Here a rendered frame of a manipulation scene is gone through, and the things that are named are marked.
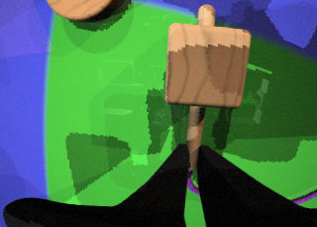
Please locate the purple string with wooden stick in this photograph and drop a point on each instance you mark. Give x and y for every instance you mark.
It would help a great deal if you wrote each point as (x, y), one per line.
(206, 17)

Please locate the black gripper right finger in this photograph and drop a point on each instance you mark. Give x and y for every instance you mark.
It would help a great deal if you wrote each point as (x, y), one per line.
(232, 198)

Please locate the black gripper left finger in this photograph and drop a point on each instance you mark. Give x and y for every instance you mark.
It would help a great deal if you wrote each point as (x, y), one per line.
(158, 203)

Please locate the round wooden disc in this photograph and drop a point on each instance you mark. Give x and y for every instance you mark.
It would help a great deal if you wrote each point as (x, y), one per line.
(84, 10)

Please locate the brown wooden block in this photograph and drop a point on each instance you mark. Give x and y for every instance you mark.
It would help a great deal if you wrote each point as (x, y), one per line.
(206, 66)

